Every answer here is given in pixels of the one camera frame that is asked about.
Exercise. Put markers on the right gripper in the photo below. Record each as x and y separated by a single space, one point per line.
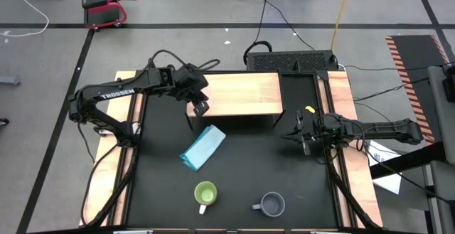
311 129

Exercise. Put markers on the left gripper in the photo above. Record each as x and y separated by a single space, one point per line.
192 83

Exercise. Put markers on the grey mug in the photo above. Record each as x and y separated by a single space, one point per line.
273 204

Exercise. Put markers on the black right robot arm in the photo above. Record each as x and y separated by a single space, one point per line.
384 131

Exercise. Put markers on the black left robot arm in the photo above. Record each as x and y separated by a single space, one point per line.
117 93

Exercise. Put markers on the wooden shelf with black legs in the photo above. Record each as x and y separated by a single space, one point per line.
245 93

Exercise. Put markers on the yellow tag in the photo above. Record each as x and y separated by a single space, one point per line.
310 109

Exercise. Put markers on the light blue folded cloth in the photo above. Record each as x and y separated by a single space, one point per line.
204 147

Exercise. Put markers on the black perforated computer case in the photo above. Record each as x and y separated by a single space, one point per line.
291 61

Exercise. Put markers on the white paper sheet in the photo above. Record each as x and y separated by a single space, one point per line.
389 182

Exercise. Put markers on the large hazard striped black mat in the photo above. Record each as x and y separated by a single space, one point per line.
416 70

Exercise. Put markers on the grey cabinet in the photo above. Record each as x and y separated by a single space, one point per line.
440 120

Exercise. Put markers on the grey table foot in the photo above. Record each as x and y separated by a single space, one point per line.
9 80

